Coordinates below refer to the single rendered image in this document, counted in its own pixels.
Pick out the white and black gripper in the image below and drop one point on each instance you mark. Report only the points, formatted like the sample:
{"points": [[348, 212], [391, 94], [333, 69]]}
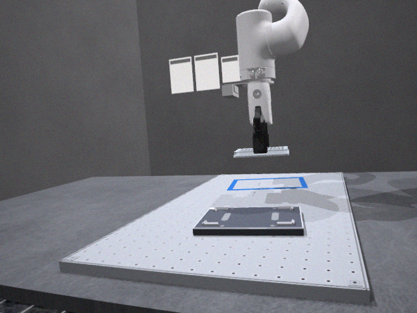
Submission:
{"points": [[259, 97]]}

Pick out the blue tape outline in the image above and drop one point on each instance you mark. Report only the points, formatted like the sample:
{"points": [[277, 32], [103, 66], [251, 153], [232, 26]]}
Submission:
{"points": [[302, 181]]}

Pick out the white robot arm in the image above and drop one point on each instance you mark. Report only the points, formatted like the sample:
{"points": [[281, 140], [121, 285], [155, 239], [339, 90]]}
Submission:
{"points": [[260, 40]]}

